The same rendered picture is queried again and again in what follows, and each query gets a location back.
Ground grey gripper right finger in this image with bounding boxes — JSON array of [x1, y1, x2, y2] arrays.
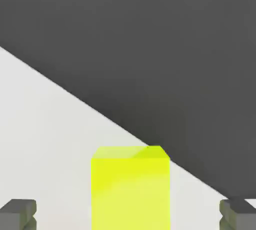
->
[[219, 197, 256, 230]]

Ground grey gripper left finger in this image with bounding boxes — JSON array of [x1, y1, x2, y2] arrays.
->
[[0, 198, 38, 230]]

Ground small yellow cube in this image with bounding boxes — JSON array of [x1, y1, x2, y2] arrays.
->
[[90, 145, 171, 230]]

